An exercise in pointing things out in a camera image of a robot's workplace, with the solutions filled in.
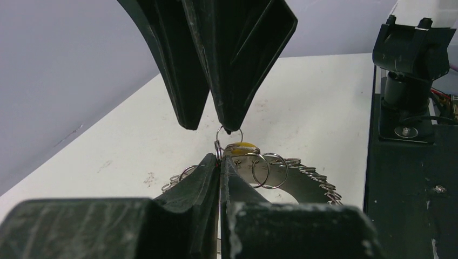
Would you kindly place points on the key with yellow tag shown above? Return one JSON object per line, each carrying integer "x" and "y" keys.
{"x": 237, "y": 148}

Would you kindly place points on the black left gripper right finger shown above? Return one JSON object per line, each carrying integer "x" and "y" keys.
{"x": 252, "y": 227}

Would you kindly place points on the metal disc with key rings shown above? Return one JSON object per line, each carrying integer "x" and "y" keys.
{"x": 271, "y": 171}

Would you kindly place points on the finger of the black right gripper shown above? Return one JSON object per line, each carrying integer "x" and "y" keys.
{"x": 237, "y": 43}
{"x": 165, "y": 29}

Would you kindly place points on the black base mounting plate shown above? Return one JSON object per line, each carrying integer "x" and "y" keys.
{"x": 411, "y": 190}

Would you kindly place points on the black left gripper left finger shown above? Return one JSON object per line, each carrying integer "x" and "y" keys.
{"x": 180, "y": 223}

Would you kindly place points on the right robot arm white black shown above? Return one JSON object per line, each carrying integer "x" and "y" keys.
{"x": 415, "y": 38}

